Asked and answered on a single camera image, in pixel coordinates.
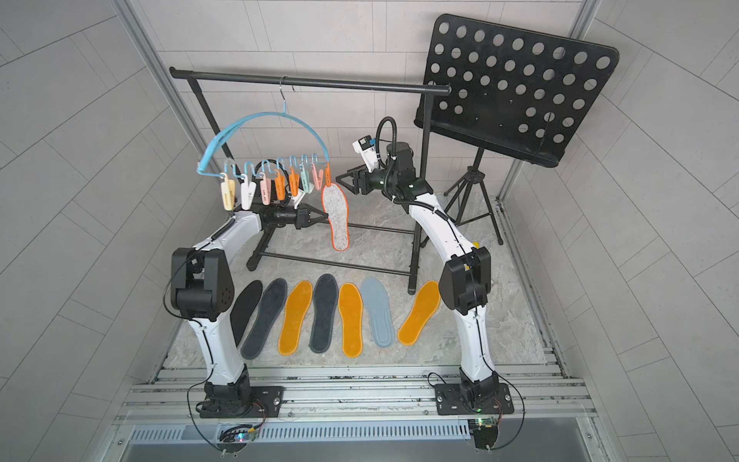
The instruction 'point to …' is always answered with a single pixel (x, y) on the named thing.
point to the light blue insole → (376, 300)
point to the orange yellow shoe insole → (298, 299)
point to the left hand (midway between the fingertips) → (328, 214)
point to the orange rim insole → (334, 201)
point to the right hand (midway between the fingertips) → (345, 176)
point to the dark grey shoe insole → (271, 305)
